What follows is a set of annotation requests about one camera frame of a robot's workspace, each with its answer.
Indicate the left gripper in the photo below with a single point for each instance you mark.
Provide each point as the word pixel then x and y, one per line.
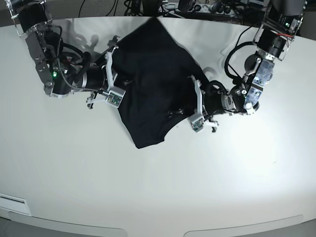
pixel 215 99

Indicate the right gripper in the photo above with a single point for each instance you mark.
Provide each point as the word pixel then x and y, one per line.
pixel 96 76

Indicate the black T-shirt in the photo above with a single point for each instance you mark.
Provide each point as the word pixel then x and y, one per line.
pixel 154 70

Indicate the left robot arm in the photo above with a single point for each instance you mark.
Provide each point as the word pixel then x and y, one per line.
pixel 278 29

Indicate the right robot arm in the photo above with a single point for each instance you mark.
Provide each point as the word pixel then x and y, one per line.
pixel 63 68

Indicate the white label sticker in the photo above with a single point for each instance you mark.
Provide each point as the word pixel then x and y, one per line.
pixel 14 204

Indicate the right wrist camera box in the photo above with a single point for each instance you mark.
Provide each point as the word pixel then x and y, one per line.
pixel 115 96

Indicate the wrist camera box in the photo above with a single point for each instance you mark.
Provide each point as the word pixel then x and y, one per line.
pixel 115 96
pixel 196 122

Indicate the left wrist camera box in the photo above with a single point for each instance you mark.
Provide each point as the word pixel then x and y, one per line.
pixel 196 122

